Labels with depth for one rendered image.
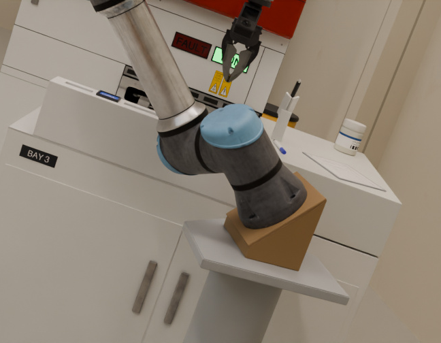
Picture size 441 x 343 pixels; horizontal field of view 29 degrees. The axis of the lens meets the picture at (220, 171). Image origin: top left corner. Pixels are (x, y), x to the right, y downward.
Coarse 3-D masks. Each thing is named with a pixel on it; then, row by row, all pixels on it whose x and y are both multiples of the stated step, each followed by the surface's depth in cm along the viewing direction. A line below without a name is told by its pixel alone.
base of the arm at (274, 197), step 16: (272, 176) 170; (288, 176) 173; (240, 192) 172; (256, 192) 170; (272, 192) 170; (288, 192) 173; (304, 192) 175; (240, 208) 174; (256, 208) 171; (272, 208) 170; (288, 208) 171; (256, 224) 173; (272, 224) 171
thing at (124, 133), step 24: (48, 96) 202; (72, 96) 202; (96, 96) 202; (48, 120) 203; (72, 120) 203; (96, 120) 203; (120, 120) 203; (144, 120) 203; (72, 144) 204; (96, 144) 204; (120, 144) 204; (144, 144) 204; (144, 168) 205; (216, 192) 206
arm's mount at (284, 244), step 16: (304, 208) 171; (320, 208) 171; (224, 224) 187; (240, 224) 179; (288, 224) 170; (304, 224) 171; (240, 240) 175; (256, 240) 170; (272, 240) 170; (288, 240) 171; (304, 240) 172; (256, 256) 171; (272, 256) 172; (288, 256) 172; (304, 256) 173
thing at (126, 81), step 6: (126, 78) 262; (132, 78) 262; (120, 84) 262; (126, 84) 262; (132, 84) 262; (138, 84) 262; (120, 90) 263; (126, 90) 263; (120, 96) 263; (132, 102) 263; (210, 108) 263; (216, 108) 264
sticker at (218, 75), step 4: (216, 72) 262; (220, 72) 262; (216, 76) 262; (220, 76) 262; (212, 80) 263; (216, 80) 263; (220, 80) 263; (212, 84) 263; (216, 84) 263; (212, 88) 263; (216, 88) 263; (212, 92) 263; (216, 92) 263
